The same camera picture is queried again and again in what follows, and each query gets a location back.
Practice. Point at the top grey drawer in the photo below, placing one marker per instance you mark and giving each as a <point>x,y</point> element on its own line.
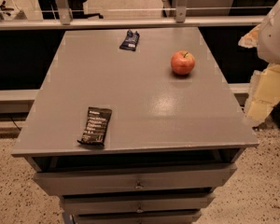
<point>135,179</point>

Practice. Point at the grey drawer cabinet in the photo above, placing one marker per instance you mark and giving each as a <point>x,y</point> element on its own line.
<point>158,118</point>

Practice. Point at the grey drawer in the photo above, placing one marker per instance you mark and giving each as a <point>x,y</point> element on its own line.
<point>174,217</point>
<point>138,203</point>
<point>135,179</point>

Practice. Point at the red apple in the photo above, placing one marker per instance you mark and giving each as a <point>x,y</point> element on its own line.
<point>182,62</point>

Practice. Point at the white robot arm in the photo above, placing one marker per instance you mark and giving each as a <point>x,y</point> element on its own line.
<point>265,37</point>

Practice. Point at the grey metal railing frame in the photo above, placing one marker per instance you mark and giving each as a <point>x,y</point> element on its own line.
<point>26,14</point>

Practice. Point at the middle grey drawer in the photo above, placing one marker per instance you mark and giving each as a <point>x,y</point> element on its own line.
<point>138,203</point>

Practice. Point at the black rxbar chocolate wrapper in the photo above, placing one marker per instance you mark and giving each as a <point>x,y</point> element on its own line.
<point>96,126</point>

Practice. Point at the bottom grey drawer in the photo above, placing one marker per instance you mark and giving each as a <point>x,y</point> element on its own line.
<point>174,217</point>

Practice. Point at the blue rxbar blueberry wrapper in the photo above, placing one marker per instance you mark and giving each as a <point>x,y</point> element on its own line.
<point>130,41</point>

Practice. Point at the black office chair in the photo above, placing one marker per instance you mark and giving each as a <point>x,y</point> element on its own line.
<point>68,0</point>

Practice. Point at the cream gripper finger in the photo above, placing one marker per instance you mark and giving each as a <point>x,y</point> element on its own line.
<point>263,94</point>

